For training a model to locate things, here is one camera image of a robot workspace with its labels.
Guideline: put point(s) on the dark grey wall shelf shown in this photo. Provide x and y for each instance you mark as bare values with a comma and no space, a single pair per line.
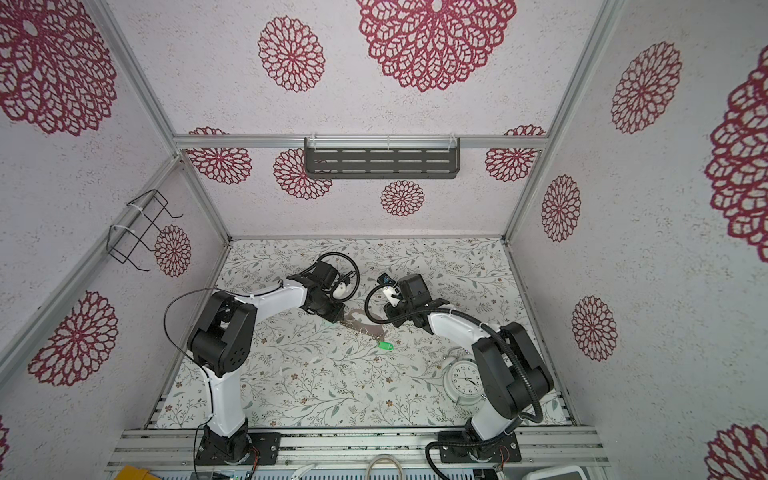
388,160

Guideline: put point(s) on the silver metal key bottle opener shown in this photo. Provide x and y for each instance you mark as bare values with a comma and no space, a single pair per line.
357,321

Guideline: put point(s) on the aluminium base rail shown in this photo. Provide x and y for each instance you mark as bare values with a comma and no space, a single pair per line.
329,448

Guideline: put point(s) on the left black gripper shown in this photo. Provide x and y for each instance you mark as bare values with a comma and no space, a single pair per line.
335,316

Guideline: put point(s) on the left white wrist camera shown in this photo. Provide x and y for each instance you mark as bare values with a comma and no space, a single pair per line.
341,291

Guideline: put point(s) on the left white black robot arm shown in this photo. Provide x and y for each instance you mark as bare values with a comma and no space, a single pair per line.
221,341

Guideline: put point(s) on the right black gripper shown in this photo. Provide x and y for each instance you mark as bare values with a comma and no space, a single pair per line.
391,312

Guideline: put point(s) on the yellow object at bottom edge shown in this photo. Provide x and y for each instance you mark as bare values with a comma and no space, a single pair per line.
135,473

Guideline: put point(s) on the white round alarm clock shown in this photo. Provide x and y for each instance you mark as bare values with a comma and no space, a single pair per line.
462,382

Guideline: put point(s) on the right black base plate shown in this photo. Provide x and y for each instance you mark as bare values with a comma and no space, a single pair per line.
454,450

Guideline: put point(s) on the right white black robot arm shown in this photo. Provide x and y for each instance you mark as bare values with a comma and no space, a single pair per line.
513,377

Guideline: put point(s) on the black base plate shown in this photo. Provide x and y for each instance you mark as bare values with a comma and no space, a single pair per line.
454,450
241,449

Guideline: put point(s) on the black wire wall basket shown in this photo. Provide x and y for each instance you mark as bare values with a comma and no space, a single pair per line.
124,238

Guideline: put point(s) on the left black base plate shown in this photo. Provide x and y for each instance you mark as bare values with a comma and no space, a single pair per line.
241,449

